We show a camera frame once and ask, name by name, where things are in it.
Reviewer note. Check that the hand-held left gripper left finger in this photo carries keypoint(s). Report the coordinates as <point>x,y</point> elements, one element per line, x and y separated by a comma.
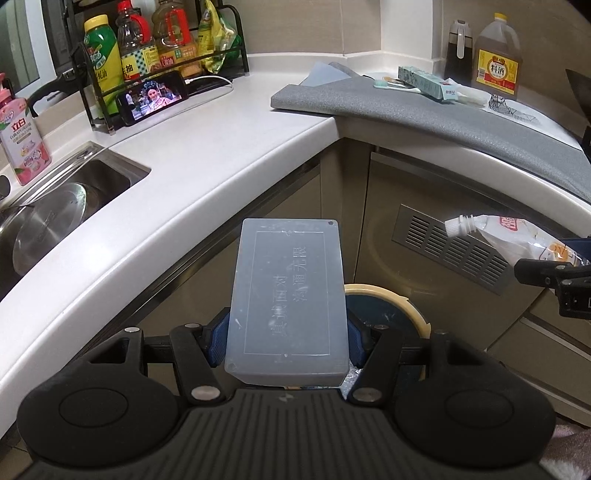
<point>217,339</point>

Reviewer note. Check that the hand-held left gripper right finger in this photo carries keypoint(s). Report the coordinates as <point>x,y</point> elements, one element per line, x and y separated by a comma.
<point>356,344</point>

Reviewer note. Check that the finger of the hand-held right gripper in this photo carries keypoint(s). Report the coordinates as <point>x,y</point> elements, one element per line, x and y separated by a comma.
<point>582,251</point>
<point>540,272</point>

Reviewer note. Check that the white squeeze pouch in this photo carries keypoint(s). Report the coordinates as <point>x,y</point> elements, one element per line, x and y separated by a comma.
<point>512,235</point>

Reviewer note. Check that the cream trash bin blue liner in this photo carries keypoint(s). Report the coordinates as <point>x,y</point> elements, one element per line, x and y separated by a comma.
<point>392,307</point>

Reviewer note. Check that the translucent plastic box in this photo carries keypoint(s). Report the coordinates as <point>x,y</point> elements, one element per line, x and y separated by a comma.
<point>286,300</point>

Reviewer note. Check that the teal patterned toothpaste box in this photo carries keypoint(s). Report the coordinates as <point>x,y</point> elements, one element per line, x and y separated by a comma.
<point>427,82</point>

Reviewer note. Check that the green white toothbrush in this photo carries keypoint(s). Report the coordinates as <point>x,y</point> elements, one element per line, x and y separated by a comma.
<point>397,85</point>

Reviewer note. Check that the metal cabinet vent grille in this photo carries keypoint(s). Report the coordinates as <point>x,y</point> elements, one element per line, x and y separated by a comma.
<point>457,244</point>

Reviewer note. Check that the beige kitchen cabinet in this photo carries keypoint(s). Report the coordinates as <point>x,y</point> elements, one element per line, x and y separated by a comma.
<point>438,184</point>

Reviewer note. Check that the white printed paper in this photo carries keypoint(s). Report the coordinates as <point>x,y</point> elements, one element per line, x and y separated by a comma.
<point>526,113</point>

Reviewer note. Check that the person's pink fuzzy clothing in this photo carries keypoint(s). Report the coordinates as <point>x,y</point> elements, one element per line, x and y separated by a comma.
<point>568,447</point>

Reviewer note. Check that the stainless steel sink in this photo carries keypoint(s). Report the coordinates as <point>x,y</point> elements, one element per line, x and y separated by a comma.
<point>111,170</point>

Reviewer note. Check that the grey counter mat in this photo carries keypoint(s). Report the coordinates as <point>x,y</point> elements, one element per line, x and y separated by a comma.
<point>415,115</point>

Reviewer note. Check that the steel pot lid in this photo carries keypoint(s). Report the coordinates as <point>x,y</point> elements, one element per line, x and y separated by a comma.
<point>46,226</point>

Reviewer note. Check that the yellow cap cooking wine jug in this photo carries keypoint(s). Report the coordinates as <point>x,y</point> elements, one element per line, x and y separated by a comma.
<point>497,60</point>

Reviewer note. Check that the dark sauce dispenser bottle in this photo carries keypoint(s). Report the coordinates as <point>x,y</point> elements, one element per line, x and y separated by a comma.
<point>458,55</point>

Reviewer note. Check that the black smartphone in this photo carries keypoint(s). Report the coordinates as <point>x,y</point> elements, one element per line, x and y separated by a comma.
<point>152,98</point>

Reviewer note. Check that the light blue cloth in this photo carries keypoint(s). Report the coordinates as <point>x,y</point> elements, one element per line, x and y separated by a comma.
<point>323,74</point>

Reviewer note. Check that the pink dish soap bottle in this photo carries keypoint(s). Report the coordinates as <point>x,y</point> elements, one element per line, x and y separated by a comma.
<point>23,138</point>

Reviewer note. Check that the yellow green snack bags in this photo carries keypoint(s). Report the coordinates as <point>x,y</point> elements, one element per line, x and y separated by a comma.
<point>219,41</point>

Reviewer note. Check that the green yellow oil bottle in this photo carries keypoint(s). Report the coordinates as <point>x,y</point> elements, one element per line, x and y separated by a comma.
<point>102,60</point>

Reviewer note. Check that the orange label condiment bottle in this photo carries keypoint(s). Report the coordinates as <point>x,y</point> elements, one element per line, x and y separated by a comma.
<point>174,39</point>

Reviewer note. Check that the red cap soy sauce bottle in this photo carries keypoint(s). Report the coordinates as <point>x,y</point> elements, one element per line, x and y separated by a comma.
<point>134,44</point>

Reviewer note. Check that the dark window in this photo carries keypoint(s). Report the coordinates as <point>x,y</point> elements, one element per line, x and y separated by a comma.
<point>18,46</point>

